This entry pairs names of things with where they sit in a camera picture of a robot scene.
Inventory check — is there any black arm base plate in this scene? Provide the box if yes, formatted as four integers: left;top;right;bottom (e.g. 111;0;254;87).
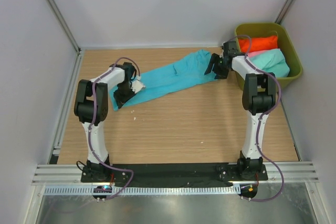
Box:
81;163;268;183

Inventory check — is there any blue t shirt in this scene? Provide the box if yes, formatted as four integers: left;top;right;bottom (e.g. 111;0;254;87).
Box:
125;49;215;106

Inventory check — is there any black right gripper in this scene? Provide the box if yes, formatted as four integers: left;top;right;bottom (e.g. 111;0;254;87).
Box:
204;53;229;80

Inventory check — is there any olive green plastic tub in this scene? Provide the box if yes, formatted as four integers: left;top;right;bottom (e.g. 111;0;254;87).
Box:
234;23;302;91

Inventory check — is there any pink folded t shirt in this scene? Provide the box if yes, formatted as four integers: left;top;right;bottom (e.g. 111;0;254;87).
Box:
247;50;266;58

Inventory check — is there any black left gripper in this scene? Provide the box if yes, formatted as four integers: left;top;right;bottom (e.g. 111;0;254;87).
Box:
113;82;137;109

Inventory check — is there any slotted grey cable duct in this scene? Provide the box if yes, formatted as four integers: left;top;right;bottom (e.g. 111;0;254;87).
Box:
44;185;240;196

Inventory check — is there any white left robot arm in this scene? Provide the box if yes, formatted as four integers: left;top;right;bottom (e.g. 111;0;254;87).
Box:
74;62;140;183

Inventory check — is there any aluminium left frame post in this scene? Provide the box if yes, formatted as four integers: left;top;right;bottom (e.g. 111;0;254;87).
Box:
31;0;81;53

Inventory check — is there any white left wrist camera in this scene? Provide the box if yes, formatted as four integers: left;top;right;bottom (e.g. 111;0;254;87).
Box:
131;76;145;94

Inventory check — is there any orange folded t shirt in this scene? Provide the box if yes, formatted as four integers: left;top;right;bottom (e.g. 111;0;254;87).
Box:
238;35;278;53

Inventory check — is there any aluminium front frame rail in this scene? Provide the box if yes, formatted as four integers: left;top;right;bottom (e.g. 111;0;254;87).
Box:
32;161;319;185

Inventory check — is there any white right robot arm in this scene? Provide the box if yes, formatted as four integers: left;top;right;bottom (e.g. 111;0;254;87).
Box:
204;41;277;182

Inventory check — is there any mint green folded t shirt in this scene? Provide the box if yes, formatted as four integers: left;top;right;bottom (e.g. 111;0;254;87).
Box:
249;48;290;78

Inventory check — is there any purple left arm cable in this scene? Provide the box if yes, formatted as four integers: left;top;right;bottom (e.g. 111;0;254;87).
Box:
88;57;134;200

